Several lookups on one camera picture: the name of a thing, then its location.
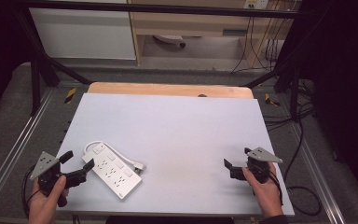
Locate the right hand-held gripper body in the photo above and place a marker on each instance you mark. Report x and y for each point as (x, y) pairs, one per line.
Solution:
(259, 168)

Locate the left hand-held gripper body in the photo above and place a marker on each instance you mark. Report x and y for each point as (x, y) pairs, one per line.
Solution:
(45, 163)

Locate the person's right hand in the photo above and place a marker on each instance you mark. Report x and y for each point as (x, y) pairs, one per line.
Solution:
(267, 196)

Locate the person's left hand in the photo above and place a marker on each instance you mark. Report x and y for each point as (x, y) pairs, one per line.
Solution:
(42, 207)

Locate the yellow black floor tape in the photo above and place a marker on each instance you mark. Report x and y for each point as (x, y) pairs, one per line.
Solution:
(70, 95)
(271, 100)

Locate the person's dark clothing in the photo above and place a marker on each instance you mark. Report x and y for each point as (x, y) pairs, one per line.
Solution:
(167, 220)

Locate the wooden table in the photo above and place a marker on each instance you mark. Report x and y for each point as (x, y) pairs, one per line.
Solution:
(155, 89)

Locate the black curtain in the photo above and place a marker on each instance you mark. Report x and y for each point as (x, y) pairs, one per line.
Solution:
(341, 77)
(0, 46)

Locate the white cabinet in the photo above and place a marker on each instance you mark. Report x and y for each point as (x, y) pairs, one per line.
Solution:
(84, 34)

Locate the wooden desk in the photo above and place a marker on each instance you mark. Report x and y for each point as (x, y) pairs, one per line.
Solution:
(192, 23)

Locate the aluminium floor rail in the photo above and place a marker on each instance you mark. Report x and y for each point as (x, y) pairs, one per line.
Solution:
(15, 149)
(317, 174)

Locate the white wall socket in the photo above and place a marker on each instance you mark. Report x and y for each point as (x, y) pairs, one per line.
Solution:
(255, 3)

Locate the black metal frame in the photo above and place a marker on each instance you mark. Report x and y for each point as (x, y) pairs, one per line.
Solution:
(155, 8)

